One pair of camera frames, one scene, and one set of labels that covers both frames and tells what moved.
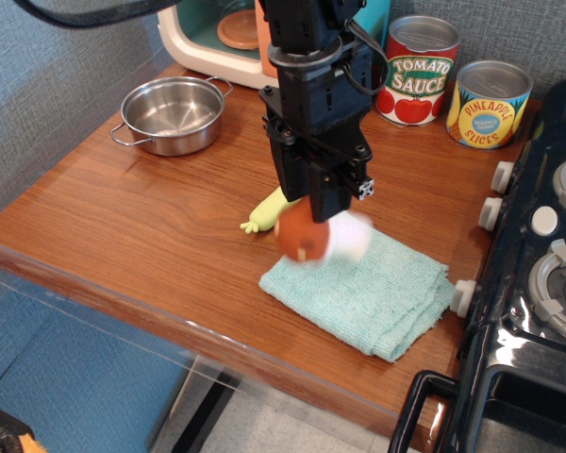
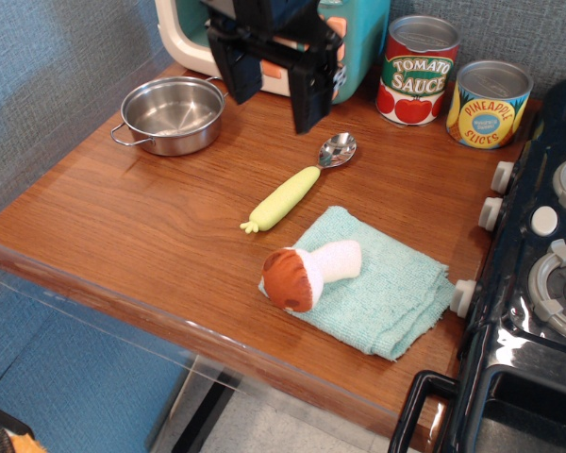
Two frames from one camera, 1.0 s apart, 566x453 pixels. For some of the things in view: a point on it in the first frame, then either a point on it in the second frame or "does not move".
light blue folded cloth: (379, 302) does not move
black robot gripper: (321, 111) to (291, 26)
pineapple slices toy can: (488, 104) does not move
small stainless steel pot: (182, 115) does not move
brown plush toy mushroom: (302, 239) to (294, 278)
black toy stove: (520, 381) does not move
